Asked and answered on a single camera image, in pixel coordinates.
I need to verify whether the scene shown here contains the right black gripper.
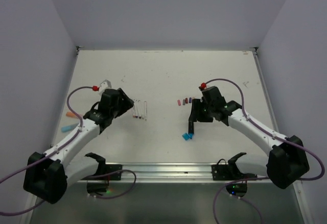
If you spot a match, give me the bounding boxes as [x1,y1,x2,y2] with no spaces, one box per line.
[189,97,215,121]

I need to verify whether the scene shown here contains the blue black highlighter marker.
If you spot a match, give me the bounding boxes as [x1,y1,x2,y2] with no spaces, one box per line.
[188,120,194,139]

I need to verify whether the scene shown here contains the red capped white pen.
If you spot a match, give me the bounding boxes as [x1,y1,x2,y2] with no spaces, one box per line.
[135,100,141,118]

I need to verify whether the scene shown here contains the blue capped white pen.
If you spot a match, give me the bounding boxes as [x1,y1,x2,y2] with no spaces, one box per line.
[138,100,144,119]

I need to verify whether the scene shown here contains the pink capped marker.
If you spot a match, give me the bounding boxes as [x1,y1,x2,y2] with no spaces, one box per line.
[144,101,148,121]

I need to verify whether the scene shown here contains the orange highlighter marker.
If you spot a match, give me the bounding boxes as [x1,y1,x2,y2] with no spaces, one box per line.
[65,111,83,119]

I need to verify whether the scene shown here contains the blue highlighter cap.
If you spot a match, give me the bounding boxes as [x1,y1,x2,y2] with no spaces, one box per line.
[182,133,193,141]

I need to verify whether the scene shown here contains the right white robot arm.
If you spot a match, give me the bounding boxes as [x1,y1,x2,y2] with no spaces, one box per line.
[188,86,310,189]

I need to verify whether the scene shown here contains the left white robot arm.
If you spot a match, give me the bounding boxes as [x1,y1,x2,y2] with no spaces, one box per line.
[23,88,134,204]

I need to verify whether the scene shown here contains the light blue highlighter marker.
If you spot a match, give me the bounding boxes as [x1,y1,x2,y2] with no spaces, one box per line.
[61,123,79,133]

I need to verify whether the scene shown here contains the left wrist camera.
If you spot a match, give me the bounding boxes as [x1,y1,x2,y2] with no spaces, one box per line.
[98,80,112,95]

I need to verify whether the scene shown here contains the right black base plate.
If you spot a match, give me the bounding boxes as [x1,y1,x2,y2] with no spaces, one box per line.
[211,159,257,181]

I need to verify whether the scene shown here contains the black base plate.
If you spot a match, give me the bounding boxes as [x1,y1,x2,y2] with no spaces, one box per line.
[82,164,123,181]
[211,159,257,181]

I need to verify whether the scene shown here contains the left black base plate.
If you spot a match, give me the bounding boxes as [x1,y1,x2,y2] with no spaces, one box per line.
[82,164,123,181]

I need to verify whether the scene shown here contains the aluminium frame rail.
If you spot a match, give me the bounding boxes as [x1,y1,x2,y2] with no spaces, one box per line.
[64,158,268,186]

